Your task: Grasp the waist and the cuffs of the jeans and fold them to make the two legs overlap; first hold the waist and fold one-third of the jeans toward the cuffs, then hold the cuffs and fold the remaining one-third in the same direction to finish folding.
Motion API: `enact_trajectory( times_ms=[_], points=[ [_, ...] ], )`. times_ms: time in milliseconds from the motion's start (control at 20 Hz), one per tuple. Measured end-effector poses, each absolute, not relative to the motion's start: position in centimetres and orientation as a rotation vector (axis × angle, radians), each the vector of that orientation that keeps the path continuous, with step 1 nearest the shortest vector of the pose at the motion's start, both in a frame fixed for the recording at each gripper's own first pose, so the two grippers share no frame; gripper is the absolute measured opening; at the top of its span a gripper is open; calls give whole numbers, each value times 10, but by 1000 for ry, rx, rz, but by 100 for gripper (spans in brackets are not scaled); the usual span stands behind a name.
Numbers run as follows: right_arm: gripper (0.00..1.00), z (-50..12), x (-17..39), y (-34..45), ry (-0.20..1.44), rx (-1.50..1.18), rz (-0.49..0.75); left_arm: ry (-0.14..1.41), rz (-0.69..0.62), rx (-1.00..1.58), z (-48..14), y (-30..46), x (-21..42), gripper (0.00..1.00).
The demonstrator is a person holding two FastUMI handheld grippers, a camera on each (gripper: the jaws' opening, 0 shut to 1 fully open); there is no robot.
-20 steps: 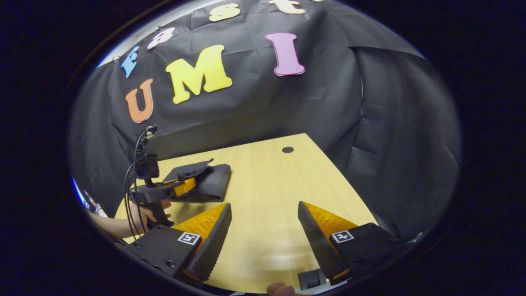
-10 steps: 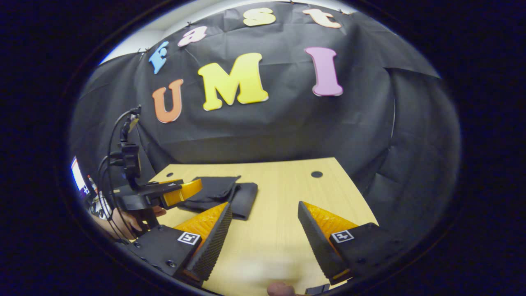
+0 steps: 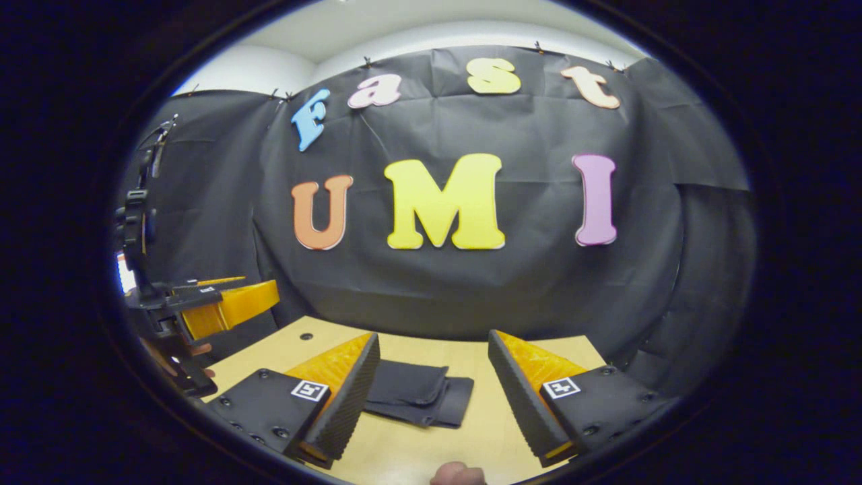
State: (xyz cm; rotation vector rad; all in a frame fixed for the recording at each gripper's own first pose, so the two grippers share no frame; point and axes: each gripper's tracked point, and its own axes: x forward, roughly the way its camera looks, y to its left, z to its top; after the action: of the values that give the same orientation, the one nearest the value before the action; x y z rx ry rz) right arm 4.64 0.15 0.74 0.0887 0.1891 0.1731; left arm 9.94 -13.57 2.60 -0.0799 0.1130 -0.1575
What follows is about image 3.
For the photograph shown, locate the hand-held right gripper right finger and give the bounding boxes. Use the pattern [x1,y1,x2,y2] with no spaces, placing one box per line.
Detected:
[488,330,681,467]

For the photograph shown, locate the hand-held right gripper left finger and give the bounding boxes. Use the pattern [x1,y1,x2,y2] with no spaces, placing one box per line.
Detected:
[202,332,381,469]

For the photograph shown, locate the dark grey jeans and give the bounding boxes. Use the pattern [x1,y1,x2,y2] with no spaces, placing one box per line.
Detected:
[364,359,475,430]

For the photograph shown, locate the black backdrop cloth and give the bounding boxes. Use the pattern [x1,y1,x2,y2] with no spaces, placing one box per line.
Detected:
[118,46,758,398]

